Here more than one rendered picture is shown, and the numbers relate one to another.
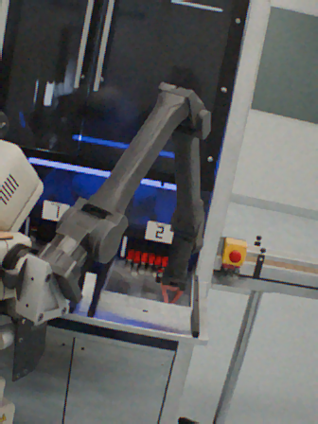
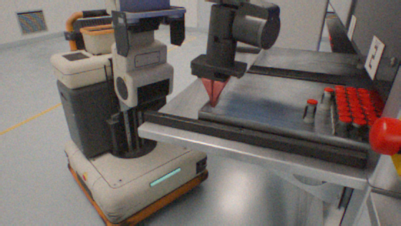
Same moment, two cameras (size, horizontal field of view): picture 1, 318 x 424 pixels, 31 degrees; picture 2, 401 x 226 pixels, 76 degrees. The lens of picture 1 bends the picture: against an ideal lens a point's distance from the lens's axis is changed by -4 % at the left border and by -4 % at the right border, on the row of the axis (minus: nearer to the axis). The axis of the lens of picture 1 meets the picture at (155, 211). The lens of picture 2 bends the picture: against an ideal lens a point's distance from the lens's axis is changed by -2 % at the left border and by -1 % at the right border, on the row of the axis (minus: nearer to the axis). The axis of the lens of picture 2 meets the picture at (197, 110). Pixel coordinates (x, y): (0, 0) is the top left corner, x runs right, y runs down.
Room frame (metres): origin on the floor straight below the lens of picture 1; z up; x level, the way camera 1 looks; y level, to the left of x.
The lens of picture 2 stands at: (1.68, -0.57, 1.14)
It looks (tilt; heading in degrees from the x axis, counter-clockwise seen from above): 27 degrees down; 112
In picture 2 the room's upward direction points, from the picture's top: straight up
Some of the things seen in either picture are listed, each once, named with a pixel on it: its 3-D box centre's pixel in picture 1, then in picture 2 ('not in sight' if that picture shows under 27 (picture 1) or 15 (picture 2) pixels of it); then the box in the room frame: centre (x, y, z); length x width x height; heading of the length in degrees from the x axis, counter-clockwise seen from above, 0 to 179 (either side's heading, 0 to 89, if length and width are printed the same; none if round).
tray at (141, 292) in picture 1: (150, 281); (293, 106); (1.68, -0.03, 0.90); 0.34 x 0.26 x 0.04; 179
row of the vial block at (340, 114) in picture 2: (152, 269); (339, 111); (1.77, -0.03, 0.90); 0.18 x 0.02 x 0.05; 89
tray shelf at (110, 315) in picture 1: (92, 283); (281, 88); (1.64, 0.15, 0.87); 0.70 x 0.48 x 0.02; 90
